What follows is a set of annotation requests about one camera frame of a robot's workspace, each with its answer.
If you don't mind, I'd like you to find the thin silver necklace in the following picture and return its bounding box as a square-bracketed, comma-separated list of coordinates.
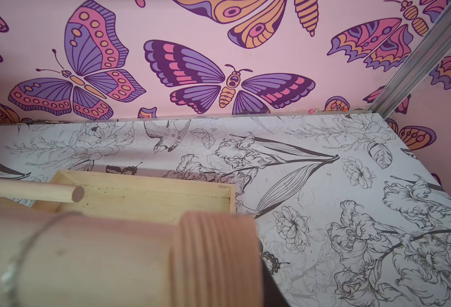
[0, 210, 80, 307]

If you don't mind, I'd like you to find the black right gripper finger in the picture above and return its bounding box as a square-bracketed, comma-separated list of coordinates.
[262, 261, 289, 307]

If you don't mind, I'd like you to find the wooden jewelry display stand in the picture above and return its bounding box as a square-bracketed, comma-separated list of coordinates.
[0, 170, 264, 306]

